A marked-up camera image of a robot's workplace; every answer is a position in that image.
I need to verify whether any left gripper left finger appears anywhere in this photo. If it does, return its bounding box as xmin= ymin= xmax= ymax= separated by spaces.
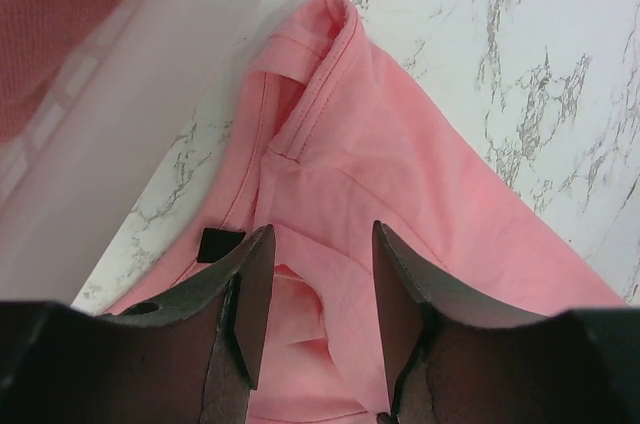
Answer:
xmin=1 ymin=226 xmax=276 ymax=423

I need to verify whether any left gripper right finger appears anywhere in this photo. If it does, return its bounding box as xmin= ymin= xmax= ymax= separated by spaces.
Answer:
xmin=373 ymin=222 xmax=639 ymax=423

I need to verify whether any pink t shirt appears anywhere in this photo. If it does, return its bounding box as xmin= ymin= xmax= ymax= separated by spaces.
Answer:
xmin=97 ymin=0 xmax=629 ymax=424

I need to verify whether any white laundry basket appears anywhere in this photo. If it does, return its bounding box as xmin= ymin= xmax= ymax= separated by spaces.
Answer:
xmin=0 ymin=0 xmax=351 ymax=325

